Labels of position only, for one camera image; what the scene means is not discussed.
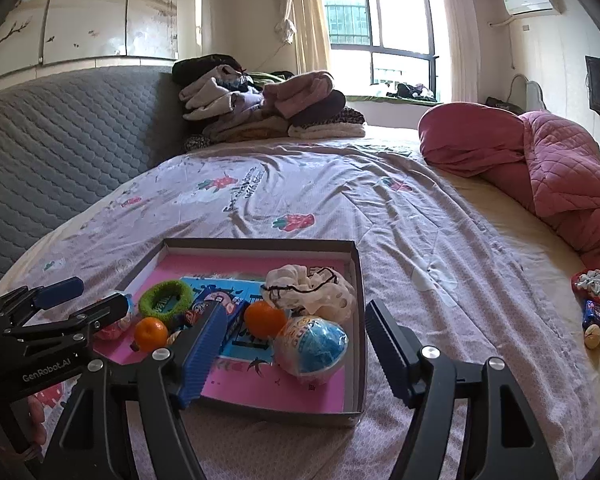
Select person's left hand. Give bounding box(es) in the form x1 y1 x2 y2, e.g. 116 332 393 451
27 394 49 450

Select window with dark frame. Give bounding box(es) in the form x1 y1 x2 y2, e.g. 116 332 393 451
320 0 441 101

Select dark clothes on windowsill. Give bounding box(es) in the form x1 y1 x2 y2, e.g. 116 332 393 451
387 82 438 101

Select green fuzzy ring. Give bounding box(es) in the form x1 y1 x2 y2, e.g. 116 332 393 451
139 280 195 318

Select grey quilted headboard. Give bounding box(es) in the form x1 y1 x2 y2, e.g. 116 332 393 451
0 62 191 301

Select pile of folded clothes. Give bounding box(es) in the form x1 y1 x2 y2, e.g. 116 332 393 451
172 54 367 153

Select pink quilted blanket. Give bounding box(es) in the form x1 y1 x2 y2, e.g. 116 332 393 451
419 101 600 301

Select shallow grey cardboard box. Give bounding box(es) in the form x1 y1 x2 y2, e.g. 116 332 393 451
92 238 367 428

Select white air conditioner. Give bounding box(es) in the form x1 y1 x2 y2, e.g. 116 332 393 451
502 0 566 16

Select red and white snack packet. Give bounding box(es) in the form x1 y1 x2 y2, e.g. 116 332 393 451
572 270 600 301

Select blue cookie packet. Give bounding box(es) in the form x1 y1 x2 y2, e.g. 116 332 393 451
180 295 251 356

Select orange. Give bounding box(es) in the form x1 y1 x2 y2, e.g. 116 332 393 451
133 317 170 352
243 301 287 339

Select cream curtain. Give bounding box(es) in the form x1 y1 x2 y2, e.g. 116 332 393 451
285 0 333 78

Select small toys at bed edge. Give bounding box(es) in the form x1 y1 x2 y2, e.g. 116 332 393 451
582 300 600 350

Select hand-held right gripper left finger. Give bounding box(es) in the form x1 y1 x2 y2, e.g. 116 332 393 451
42 301 231 480

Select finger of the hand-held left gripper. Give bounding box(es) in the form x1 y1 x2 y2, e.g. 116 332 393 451
0 280 86 328
2 292 131 343

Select red and blue egg toy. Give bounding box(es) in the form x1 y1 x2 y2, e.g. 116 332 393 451
272 316 349 376

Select red snack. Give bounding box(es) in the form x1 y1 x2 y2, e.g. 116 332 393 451
97 292 136 342

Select sheer white curtain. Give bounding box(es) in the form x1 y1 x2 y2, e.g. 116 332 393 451
437 0 478 103

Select blossom wall painting panels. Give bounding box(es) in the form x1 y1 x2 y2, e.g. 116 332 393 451
0 0 181 68

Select strawberry print bedsheet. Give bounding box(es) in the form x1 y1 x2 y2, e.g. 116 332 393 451
0 125 600 480

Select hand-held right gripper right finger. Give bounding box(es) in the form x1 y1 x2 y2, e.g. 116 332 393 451
364 299 561 480

